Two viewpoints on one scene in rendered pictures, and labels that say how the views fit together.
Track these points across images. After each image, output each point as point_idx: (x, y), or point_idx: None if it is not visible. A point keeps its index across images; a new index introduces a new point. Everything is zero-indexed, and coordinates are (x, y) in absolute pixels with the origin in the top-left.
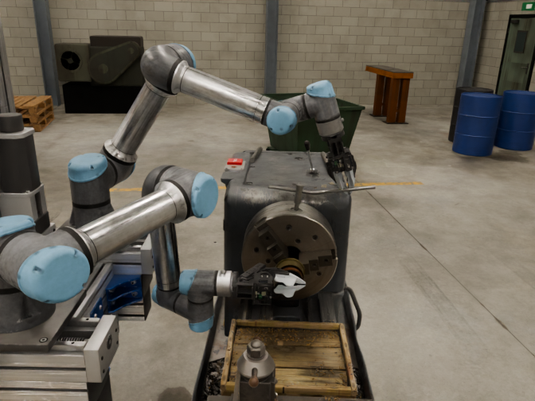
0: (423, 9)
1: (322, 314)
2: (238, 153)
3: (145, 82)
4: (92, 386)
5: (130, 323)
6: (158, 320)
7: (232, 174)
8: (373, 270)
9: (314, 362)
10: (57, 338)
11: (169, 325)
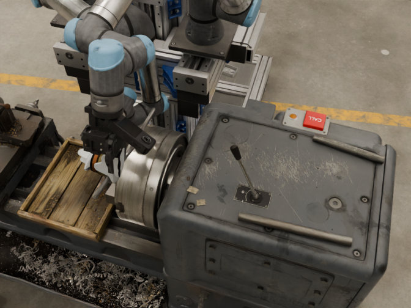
0: None
1: (132, 237)
2: (369, 134)
3: None
4: (69, 66)
5: (400, 203)
6: (407, 230)
7: (262, 110)
8: None
9: (65, 201)
10: (60, 27)
11: (396, 239)
